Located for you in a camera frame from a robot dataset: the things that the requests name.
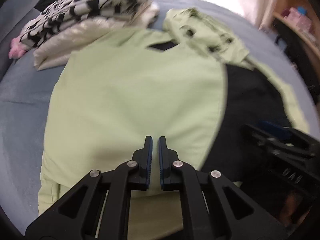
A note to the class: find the stack of pink boxes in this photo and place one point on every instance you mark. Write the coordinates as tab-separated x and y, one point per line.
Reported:
297	21

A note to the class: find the white shiny folded garment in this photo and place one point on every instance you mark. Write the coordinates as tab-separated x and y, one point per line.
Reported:
65	48

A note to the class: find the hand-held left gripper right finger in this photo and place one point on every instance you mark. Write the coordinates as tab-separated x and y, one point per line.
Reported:
161	162

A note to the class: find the person's right hand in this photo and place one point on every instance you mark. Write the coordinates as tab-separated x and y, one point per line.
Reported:
293	207

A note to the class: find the black and white patterned garment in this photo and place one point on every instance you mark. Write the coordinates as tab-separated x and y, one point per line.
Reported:
82	7

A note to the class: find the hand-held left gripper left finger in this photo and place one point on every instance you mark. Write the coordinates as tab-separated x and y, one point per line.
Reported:
149	160

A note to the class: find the pink and white plush toy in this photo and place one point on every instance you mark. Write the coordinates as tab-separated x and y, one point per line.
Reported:
16	50

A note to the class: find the green and black hooded jacket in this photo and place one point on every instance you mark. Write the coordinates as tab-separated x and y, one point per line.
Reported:
125	92

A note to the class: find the grey-blue bedspread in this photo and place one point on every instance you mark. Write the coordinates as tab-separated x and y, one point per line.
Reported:
22	100

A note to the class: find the blue and black toy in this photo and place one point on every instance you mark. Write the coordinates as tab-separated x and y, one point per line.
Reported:
302	10

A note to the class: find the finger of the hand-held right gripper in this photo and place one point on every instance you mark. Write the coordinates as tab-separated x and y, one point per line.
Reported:
275	129
272	145

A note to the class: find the grey-blue pillow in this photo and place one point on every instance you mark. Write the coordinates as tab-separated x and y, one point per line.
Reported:
15	17

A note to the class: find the black hanging clothes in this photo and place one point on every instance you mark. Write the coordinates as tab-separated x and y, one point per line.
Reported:
295	55

